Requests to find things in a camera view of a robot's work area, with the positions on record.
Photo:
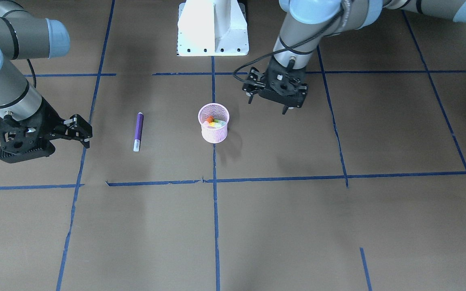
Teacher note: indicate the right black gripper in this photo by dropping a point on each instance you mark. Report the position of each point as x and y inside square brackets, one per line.
[51, 120]

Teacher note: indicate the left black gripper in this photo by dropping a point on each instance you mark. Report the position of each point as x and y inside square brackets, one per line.
[255, 79]

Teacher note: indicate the purple highlighter pen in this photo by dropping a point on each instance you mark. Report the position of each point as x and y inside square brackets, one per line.
[138, 131]

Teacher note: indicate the yellow highlighter pen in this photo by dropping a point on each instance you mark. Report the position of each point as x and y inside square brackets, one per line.
[212, 126]

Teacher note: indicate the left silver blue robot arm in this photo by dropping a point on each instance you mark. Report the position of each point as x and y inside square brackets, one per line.
[308, 21]

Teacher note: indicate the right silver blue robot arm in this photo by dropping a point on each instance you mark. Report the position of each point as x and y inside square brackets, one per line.
[25, 37]

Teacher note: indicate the pink mesh pen holder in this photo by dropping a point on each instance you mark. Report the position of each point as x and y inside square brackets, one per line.
[219, 112]

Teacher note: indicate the white pillar mount base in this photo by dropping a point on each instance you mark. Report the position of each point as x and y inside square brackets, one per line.
[212, 28]

